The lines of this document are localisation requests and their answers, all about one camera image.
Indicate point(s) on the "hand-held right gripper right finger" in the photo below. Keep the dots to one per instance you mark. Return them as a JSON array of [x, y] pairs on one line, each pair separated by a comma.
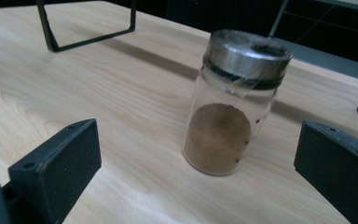
[[338, 174]]

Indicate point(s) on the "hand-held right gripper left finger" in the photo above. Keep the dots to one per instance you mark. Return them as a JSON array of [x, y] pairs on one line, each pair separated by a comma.
[[65, 168]]

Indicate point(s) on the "white metal stand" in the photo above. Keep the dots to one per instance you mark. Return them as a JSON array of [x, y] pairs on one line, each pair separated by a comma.
[[279, 18]]

